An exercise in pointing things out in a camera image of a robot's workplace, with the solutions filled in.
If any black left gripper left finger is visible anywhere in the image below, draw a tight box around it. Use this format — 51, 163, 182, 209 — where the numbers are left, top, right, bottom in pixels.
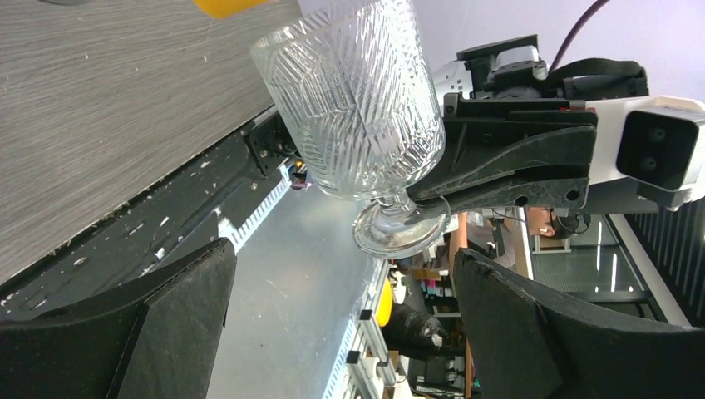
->
1, 239, 237, 398

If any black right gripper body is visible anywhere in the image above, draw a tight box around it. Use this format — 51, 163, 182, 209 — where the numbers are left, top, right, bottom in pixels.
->
443, 35, 649, 160

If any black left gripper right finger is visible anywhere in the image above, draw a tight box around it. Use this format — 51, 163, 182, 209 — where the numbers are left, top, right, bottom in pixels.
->
453, 249, 704, 398

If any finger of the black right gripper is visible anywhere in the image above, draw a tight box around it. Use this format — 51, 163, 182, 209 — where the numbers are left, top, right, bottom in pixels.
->
426, 123, 596, 182
412, 175, 589, 213

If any clear textured wine glass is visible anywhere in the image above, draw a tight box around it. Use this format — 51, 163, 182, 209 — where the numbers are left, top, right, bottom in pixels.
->
251, 1, 451, 259

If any yellow wine glass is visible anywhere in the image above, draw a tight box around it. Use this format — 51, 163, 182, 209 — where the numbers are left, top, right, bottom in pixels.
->
192, 0, 269, 19

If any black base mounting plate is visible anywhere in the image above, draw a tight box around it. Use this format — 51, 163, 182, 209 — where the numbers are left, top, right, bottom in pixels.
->
1, 107, 296, 321

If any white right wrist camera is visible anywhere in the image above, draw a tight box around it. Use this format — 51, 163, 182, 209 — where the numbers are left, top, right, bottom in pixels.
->
584, 96, 704, 214

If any aluminium frame rail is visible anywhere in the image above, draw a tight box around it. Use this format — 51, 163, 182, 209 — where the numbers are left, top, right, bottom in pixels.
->
214, 163, 291, 253

